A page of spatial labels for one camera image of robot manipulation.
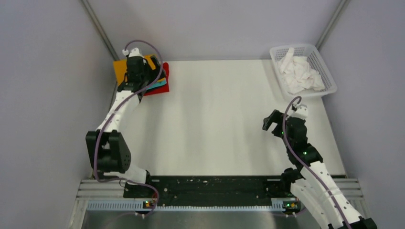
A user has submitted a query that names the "left aluminium frame post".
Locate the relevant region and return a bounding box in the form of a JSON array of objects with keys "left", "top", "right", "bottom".
[{"left": 79, "top": 0, "right": 119, "bottom": 61}]

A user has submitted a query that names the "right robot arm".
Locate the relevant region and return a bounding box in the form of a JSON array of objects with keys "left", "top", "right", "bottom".
[{"left": 262, "top": 110, "right": 377, "bottom": 229}]

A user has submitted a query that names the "red folded t shirt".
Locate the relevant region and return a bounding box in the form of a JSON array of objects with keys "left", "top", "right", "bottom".
[{"left": 144, "top": 62, "right": 170, "bottom": 96}]

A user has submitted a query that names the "white slotted cable duct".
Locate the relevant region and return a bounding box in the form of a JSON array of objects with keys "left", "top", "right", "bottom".
[{"left": 86, "top": 200, "right": 285, "bottom": 212}]

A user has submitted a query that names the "orange t shirt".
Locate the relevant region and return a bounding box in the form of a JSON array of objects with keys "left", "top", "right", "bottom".
[{"left": 113, "top": 55, "right": 156, "bottom": 84}]

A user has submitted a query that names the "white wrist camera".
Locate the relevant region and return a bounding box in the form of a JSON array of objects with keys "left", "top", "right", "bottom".
[
  {"left": 290, "top": 104, "right": 309, "bottom": 120},
  {"left": 122, "top": 47, "right": 144, "bottom": 58}
]

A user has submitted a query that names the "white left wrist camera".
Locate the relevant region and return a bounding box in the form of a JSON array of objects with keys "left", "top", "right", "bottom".
[{"left": 122, "top": 47, "right": 144, "bottom": 58}]

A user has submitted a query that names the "teal folded t shirt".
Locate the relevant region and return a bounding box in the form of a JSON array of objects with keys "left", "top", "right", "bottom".
[{"left": 148, "top": 78, "right": 167, "bottom": 90}]

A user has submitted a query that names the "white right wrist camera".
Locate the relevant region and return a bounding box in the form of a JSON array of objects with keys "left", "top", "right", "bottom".
[{"left": 290, "top": 104, "right": 309, "bottom": 120}]

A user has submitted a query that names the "right aluminium frame post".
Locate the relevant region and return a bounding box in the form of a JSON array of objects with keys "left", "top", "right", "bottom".
[{"left": 315, "top": 0, "right": 351, "bottom": 50}]

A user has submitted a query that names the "white crumpled t shirt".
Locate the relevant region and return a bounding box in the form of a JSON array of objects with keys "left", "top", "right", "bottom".
[{"left": 277, "top": 47, "right": 325, "bottom": 94}]

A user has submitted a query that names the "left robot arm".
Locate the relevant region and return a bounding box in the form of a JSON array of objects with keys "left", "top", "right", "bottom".
[{"left": 85, "top": 54, "right": 167, "bottom": 198}]

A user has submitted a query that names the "aluminium frame post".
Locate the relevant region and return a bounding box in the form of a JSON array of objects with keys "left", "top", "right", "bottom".
[
  {"left": 79, "top": 0, "right": 119, "bottom": 61},
  {"left": 315, "top": 0, "right": 351, "bottom": 50}
]

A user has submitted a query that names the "white plastic laundry basket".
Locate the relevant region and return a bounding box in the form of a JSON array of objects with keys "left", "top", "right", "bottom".
[{"left": 269, "top": 44, "right": 337, "bottom": 99}]

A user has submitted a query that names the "aluminium table side rail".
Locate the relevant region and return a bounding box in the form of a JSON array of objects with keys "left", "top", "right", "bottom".
[{"left": 76, "top": 83, "right": 124, "bottom": 200}]

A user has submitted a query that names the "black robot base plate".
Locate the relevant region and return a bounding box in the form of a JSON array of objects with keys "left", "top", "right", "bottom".
[{"left": 123, "top": 176, "right": 303, "bottom": 212}]

